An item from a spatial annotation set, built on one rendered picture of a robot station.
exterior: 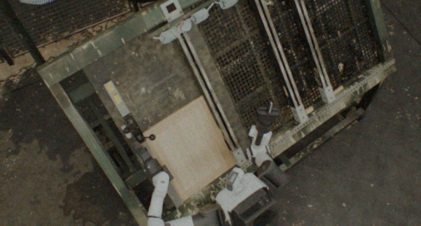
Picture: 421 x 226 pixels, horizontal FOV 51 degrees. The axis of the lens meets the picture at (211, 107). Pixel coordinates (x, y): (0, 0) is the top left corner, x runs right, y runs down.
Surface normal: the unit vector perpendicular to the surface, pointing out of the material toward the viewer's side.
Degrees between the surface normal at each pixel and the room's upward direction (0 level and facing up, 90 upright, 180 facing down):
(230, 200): 23
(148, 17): 52
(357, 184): 0
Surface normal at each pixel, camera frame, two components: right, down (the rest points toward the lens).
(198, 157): 0.44, 0.26
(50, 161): -0.04, -0.48
